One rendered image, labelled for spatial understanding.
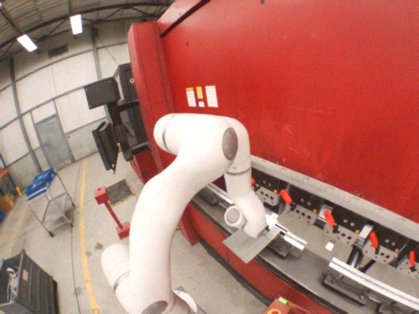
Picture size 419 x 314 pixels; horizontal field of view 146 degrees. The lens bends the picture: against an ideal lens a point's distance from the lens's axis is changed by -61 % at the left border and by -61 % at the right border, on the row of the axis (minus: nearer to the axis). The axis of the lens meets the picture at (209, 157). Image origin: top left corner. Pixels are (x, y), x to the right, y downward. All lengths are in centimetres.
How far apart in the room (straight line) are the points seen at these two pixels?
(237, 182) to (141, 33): 116
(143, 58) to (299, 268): 161
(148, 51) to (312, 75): 106
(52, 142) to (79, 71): 303
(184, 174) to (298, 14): 54
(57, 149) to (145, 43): 688
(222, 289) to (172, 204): 158
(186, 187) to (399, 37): 61
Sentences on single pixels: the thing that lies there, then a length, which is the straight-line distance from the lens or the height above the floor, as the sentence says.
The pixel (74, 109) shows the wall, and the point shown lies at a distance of 746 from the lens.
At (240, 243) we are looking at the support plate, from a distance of 88.
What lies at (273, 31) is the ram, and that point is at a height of 190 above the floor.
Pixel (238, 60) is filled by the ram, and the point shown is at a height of 181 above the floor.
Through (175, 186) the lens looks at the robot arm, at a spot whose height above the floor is 158.
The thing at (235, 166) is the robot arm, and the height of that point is 150.
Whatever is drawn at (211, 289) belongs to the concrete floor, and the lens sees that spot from 184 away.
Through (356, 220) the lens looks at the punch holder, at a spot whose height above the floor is 131.
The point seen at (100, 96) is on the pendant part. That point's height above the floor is 182.
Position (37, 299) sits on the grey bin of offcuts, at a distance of 250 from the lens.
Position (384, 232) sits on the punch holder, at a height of 132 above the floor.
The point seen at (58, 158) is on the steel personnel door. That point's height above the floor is 47.
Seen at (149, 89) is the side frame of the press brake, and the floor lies 176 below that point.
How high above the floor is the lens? 174
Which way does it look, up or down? 26 degrees down
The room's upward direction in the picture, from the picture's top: 9 degrees counter-clockwise
